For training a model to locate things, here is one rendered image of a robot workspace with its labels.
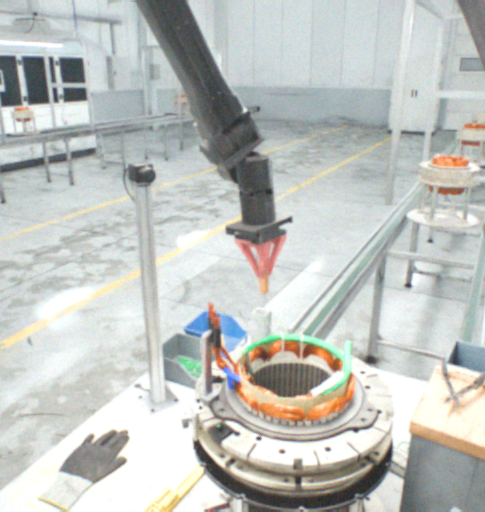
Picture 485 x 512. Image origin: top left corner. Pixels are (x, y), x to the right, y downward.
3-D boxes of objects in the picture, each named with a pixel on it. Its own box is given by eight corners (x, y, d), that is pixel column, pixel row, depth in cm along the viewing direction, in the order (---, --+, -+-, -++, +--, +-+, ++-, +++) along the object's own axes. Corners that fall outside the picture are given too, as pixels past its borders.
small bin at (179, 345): (224, 367, 142) (224, 344, 140) (198, 393, 131) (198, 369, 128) (178, 353, 149) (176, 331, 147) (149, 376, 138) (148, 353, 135)
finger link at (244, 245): (237, 278, 85) (231, 226, 82) (264, 265, 90) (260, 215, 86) (267, 287, 80) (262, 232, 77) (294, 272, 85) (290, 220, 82)
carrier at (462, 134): (438, 159, 468) (443, 127, 458) (471, 158, 480) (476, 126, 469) (467, 167, 434) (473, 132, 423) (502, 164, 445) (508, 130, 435)
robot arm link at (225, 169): (203, 145, 72) (246, 109, 73) (180, 140, 82) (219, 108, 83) (246, 206, 78) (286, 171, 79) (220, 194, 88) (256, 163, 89)
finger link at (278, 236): (233, 280, 84) (227, 227, 81) (261, 266, 89) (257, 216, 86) (263, 288, 80) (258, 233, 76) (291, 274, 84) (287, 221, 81)
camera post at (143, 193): (166, 401, 128) (151, 183, 107) (156, 405, 126) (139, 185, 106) (160, 395, 130) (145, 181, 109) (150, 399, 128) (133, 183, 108)
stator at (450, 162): (432, 186, 290) (436, 152, 283) (471, 191, 277) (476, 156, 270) (419, 192, 273) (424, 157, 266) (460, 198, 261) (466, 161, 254)
